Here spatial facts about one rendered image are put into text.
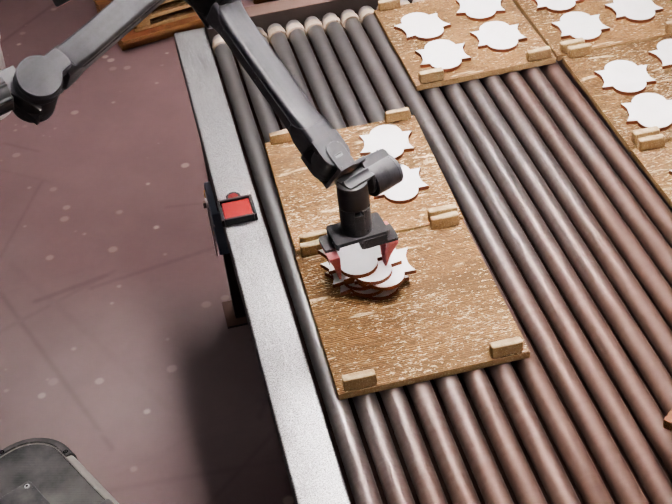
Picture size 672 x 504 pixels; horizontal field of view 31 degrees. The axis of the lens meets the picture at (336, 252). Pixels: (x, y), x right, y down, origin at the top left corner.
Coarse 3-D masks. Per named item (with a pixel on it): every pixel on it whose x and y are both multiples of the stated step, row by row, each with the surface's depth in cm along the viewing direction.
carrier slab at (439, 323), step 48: (432, 240) 245; (336, 288) 236; (432, 288) 233; (480, 288) 232; (336, 336) 225; (384, 336) 224; (432, 336) 223; (480, 336) 222; (336, 384) 216; (384, 384) 215
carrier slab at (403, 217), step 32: (352, 128) 279; (416, 128) 277; (288, 160) 272; (416, 160) 267; (288, 192) 262; (320, 192) 261; (448, 192) 257; (288, 224) 253; (320, 224) 252; (416, 224) 249
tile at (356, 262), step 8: (344, 248) 235; (352, 248) 234; (360, 248) 234; (368, 248) 234; (376, 248) 234; (344, 256) 233; (352, 256) 232; (360, 256) 232; (368, 256) 232; (376, 256) 232; (344, 264) 231; (352, 264) 231; (360, 264) 230; (368, 264) 230; (376, 264) 230; (344, 272) 229; (352, 272) 229; (360, 272) 228; (368, 272) 228
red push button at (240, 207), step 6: (246, 198) 263; (222, 204) 262; (228, 204) 262; (234, 204) 262; (240, 204) 262; (246, 204) 261; (228, 210) 260; (234, 210) 260; (240, 210) 260; (246, 210) 260; (228, 216) 259; (234, 216) 258
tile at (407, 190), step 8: (408, 168) 263; (416, 168) 263; (408, 176) 261; (416, 176) 261; (400, 184) 259; (408, 184) 259; (416, 184) 258; (424, 184) 258; (384, 192) 257; (392, 192) 257; (400, 192) 257; (408, 192) 256; (416, 192) 256; (392, 200) 255; (400, 200) 255; (408, 200) 255
